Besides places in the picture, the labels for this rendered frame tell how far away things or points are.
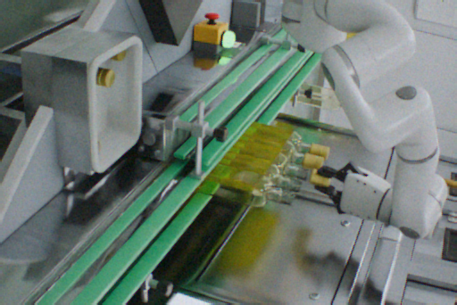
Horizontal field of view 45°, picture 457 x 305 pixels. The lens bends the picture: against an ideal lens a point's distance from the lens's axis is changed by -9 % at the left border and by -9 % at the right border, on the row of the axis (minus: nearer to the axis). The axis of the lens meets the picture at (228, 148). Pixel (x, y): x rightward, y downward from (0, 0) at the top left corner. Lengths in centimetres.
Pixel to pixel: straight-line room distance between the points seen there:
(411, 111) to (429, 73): 634
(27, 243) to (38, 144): 18
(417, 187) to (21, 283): 71
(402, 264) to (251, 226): 37
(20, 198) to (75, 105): 19
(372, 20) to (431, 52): 623
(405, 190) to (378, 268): 28
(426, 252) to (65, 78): 94
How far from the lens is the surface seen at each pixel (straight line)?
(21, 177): 105
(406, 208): 111
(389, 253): 137
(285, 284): 123
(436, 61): 727
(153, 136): 121
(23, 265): 98
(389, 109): 98
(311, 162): 138
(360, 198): 129
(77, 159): 109
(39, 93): 109
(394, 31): 100
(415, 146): 103
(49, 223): 107
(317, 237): 137
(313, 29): 114
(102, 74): 109
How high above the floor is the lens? 136
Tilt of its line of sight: 17 degrees down
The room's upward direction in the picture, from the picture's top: 104 degrees clockwise
